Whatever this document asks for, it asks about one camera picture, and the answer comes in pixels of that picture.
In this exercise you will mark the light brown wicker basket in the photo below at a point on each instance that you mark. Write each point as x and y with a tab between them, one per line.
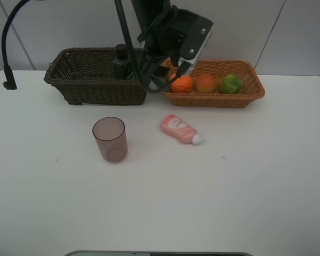
251	90

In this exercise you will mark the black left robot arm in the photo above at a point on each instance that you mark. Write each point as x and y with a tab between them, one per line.
145	80

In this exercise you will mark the grey robot base edge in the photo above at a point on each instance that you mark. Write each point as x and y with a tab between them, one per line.
106	253

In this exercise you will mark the dark brown wicker basket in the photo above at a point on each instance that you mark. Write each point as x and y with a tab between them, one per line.
86	76

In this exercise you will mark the green lettuce head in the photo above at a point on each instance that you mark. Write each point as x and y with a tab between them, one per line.
231	84

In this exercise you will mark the translucent pink plastic cup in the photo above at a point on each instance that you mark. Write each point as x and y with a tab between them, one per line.
110	136

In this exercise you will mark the orange tangerine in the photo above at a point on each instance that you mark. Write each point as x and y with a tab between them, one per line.
184	84

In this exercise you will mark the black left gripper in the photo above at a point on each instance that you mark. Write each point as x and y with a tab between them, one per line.
163	31

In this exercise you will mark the red yellow peach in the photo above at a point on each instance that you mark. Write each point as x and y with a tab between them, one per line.
205	83

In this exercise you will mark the pink squeeze bottle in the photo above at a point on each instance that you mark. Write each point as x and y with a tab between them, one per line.
180	130

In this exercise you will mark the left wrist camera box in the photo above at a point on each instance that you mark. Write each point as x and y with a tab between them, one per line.
194	44

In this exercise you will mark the dark green pump bottle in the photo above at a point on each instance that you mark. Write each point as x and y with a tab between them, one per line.
121	64

